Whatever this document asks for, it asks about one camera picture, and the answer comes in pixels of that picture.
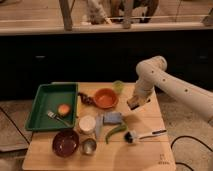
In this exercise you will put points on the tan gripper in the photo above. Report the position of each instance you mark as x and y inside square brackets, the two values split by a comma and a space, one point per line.
[137, 101]

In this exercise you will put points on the light blue eraser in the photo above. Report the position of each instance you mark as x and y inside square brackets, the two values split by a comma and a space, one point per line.
[99, 124]

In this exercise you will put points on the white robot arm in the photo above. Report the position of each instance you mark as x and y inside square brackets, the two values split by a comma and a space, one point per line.
[151, 73]

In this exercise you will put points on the small green cup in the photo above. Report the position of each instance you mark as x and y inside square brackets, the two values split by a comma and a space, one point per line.
[118, 86]

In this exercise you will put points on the white paper cup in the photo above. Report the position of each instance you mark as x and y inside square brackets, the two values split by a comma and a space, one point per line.
[87, 124]

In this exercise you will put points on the small metal cup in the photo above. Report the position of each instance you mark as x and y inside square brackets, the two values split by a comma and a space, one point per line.
[88, 146]

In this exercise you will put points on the orange bowl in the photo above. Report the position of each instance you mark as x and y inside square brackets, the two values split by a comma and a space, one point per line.
[105, 98]

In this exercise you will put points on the blue sponge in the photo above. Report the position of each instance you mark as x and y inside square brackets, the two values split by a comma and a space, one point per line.
[113, 118]

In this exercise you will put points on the black white dish brush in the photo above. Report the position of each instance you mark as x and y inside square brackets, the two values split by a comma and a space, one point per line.
[132, 136]

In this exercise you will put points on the wooden board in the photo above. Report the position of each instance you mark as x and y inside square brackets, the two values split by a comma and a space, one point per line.
[151, 154]

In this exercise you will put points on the orange fruit toy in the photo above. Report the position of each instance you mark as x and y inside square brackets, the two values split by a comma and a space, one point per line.
[63, 110]

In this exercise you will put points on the dark red bowl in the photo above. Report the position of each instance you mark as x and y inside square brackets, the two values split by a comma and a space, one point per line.
[65, 143]

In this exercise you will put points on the green plastic tray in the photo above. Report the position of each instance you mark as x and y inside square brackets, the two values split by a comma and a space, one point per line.
[48, 98]

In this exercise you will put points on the silver fork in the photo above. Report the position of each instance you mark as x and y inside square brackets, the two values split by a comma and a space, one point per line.
[55, 116]

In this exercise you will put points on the dark brown chain toy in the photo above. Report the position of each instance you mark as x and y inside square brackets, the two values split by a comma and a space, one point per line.
[85, 99]

